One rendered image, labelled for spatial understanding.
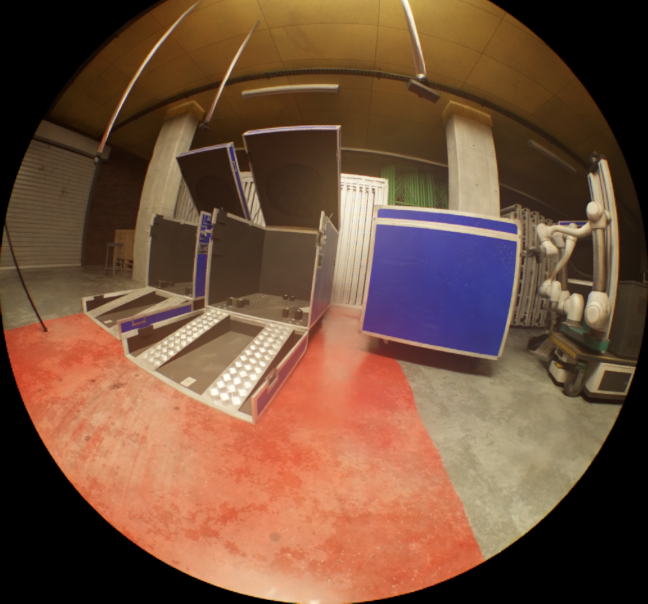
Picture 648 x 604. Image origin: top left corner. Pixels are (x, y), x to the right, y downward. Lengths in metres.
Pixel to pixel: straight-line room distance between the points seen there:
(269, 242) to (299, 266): 0.46
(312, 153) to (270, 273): 1.40
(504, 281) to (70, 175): 7.30
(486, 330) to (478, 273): 0.37
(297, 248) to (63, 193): 5.70
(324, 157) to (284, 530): 2.22
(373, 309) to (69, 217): 6.41
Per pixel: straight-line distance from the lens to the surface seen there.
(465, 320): 1.50
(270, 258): 2.58
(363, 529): 0.69
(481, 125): 3.78
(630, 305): 2.04
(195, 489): 0.74
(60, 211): 6.36
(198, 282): 2.10
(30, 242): 6.20
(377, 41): 3.07
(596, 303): 1.60
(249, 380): 1.07
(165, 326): 1.58
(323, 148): 2.01
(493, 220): 1.57
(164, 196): 3.87
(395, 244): 1.49
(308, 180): 2.22
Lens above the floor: 0.63
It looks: 5 degrees down
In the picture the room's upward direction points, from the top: 7 degrees clockwise
